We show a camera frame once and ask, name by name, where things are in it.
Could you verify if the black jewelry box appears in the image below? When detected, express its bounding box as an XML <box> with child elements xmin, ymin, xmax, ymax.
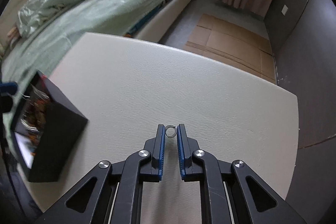
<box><xmin>10</xmin><ymin>71</ymin><xmax>88</xmax><ymax>182</ymax></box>

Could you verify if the small silver ring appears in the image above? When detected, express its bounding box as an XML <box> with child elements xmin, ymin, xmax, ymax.
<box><xmin>165</xmin><ymin>124</ymin><xmax>177</xmax><ymax>139</ymax></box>

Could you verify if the green bed sheet mattress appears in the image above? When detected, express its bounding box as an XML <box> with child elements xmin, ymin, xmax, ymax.
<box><xmin>1</xmin><ymin>0</ymin><xmax>165</xmax><ymax>89</ymax></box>

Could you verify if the white side table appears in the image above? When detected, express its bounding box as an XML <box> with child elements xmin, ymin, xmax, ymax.
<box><xmin>31</xmin><ymin>33</ymin><xmax>298</xmax><ymax>223</ymax></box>

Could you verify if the flattened cardboard on floor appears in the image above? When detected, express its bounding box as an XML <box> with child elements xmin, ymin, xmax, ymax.
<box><xmin>183</xmin><ymin>14</ymin><xmax>276</xmax><ymax>84</ymax></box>

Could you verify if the white wall socket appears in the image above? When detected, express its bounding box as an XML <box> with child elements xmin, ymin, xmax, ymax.
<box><xmin>281</xmin><ymin>5</ymin><xmax>288</xmax><ymax>16</ymax></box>

